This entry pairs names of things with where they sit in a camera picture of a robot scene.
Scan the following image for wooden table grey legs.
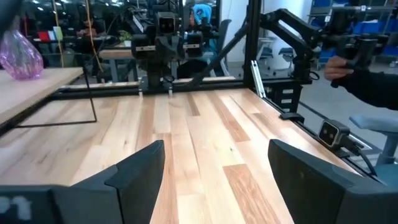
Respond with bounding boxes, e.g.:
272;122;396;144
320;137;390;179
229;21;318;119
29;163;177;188
99;48;137;83

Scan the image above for small green potted plant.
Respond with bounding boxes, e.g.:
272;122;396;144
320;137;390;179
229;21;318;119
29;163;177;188
119;29;134;48

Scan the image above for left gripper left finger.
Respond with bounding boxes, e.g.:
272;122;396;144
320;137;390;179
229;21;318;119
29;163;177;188
0;139;166;224

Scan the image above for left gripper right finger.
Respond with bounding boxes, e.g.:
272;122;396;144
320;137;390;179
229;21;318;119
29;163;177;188
267;139;398;224

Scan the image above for person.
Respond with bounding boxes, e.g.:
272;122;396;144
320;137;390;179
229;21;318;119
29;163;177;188
178;3;220;78
323;55;398;111
76;18;103;41

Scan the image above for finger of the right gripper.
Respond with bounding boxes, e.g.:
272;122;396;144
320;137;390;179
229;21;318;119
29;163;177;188
131;33;157;61
183;30;205;59

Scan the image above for black controller box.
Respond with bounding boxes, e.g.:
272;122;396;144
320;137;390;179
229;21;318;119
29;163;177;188
273;83;304;114

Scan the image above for silver aluminium bar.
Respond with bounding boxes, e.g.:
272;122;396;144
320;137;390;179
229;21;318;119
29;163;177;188
250;60;267;99

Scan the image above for white chair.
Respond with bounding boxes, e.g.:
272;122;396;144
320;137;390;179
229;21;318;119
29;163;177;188
213;57;231;78

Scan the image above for purple glass vase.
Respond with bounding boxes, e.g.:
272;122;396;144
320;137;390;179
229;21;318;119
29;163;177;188
0;29;44;81

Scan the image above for blue grey stool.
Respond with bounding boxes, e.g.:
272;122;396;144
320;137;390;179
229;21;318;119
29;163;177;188
349;114;398;187

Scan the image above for small dark grey camera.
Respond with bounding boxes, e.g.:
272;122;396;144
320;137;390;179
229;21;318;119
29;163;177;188
317;119;352;149

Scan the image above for blue bin storage rack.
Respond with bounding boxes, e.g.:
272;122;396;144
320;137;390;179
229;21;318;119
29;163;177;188
310;0;398;63

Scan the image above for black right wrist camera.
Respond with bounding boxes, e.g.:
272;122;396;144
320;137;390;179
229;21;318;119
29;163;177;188
155;11;180;35

